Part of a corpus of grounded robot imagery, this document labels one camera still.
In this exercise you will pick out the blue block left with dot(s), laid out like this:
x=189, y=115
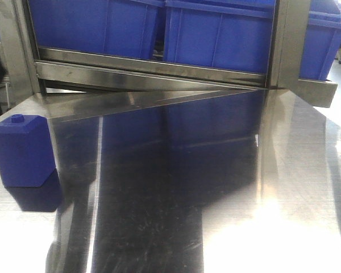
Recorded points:
x=26, y=153

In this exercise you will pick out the blue bin left lower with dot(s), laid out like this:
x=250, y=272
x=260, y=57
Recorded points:
x=119, y=28

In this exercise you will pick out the blue bin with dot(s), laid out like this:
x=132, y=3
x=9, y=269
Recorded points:
x=119, y=28
x=231, y=35

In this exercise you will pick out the blue bin right lower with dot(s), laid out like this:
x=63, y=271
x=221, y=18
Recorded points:
x=231, y=35

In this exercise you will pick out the blue bin nested right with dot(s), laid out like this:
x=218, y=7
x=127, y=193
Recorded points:
x=322, y=40

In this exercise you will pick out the stainless steel shelf frame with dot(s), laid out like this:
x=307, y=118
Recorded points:
x=32, y=68

